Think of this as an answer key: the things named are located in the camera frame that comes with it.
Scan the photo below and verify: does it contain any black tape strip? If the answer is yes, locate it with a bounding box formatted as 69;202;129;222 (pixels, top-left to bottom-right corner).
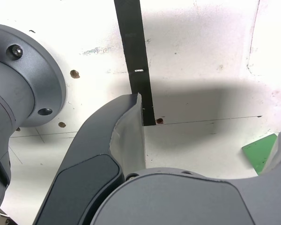
114;0;155;127

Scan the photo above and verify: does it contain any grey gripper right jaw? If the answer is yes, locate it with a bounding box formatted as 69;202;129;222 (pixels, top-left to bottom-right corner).
90;125;281;225

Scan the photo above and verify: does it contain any green cube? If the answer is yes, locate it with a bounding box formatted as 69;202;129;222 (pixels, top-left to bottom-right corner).
241;133;279;176

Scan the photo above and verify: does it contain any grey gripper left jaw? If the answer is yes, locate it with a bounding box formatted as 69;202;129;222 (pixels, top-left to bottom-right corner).
34;92;147;225

